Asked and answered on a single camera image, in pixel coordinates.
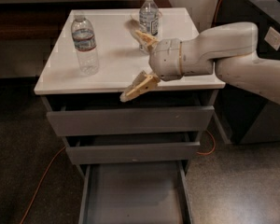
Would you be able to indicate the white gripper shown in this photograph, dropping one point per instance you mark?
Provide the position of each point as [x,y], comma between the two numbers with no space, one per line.
[164,59]

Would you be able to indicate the grey bottom drawer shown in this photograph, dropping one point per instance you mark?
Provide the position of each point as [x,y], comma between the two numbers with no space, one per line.
[135,193]

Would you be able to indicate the grey drawer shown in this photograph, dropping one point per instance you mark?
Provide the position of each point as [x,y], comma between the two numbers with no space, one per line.
[104,113]
[135,193]
[120,148]

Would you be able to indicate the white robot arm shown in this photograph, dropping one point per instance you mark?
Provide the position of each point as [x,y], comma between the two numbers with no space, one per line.
[229,51]

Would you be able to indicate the clear bottle white cap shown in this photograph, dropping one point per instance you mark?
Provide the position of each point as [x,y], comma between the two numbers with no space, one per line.
[149,18]

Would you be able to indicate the clear bottle red-blue label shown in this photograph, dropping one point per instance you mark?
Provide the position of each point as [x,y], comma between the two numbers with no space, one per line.
[83,37]

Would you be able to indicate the white-top grey drawer cabinet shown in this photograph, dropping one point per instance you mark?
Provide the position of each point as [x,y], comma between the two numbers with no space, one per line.
[120,62]

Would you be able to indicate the grey middle drawer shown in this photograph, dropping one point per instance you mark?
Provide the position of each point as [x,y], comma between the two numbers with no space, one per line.
[120,148]

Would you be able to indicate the grey top drawer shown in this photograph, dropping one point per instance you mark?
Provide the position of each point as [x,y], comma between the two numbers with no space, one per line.
[104,113]

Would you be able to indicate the dark counter cabinet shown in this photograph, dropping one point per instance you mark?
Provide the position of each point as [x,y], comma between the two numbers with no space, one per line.
[246,117]

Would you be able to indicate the dark wooden bench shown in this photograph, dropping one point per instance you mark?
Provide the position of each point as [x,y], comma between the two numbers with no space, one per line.
[46,20]

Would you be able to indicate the white wall outlet plate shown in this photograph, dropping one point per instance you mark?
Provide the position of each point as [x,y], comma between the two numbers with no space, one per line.
[273,38]

